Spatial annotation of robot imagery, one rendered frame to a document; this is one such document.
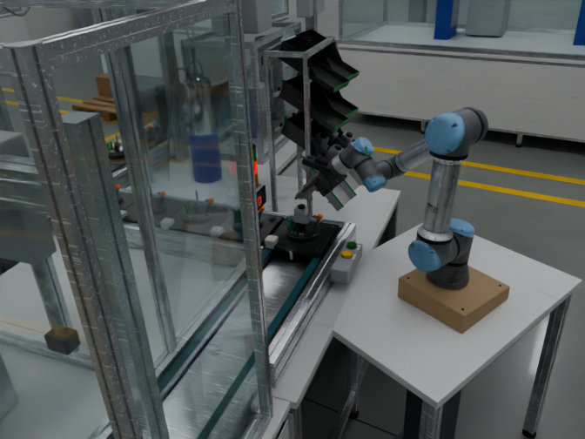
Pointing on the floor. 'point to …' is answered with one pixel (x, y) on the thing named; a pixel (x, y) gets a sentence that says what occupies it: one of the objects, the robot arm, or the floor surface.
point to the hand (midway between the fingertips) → (299, 191)
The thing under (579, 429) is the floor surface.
